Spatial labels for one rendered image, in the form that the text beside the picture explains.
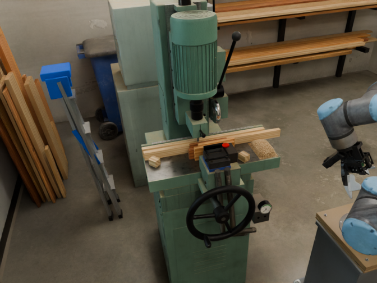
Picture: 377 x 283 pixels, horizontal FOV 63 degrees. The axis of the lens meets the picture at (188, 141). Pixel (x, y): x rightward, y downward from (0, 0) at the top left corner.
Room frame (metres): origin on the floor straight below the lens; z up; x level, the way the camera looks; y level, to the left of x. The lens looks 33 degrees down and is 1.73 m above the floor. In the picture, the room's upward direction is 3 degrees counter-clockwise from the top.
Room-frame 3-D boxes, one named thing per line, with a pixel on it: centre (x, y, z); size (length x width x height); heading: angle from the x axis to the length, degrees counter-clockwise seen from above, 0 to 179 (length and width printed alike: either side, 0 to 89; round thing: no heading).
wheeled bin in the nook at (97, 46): (3.08, 0.70, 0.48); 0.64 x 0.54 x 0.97; 107
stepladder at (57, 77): (1.76, 0.68, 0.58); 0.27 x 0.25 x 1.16; 106
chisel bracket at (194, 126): (1.23, -0.04, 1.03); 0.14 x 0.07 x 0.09; 12
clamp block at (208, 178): (1.03, -0.12, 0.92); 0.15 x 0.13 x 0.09; 102
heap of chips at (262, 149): (1.19, -0.34, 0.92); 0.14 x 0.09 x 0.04; 12
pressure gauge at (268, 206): (1.06, -0.34, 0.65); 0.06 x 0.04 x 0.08; 102
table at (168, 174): (1.12, -0.11, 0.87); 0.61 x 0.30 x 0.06; 102
